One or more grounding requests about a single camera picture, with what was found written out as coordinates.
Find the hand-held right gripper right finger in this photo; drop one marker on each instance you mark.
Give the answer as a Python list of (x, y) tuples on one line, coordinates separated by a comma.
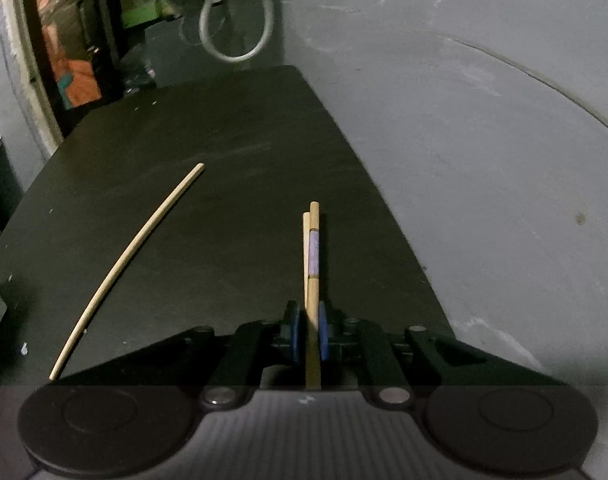
[(326, 335)]

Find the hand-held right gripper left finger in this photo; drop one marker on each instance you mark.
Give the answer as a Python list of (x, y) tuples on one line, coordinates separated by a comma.
[(291, 335)]

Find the green storage box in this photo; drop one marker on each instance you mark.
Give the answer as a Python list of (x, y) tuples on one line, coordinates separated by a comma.
[(139, 12)]

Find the grey cabinet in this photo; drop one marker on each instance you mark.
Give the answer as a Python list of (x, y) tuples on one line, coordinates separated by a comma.
[(184, 60)]

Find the dark wooden door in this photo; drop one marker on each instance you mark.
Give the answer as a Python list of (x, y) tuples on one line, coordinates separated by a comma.
[(84, 10)]

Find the white door frame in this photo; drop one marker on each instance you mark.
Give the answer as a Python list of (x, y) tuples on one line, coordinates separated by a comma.
[(34, 110)]

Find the plain wooden chopstick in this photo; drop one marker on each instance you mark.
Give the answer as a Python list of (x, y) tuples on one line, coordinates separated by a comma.
[(134, 246), (306, 260)]

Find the purple-banded wooden chopstick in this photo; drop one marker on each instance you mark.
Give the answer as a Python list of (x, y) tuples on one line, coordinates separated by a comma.
[(313, 255)]

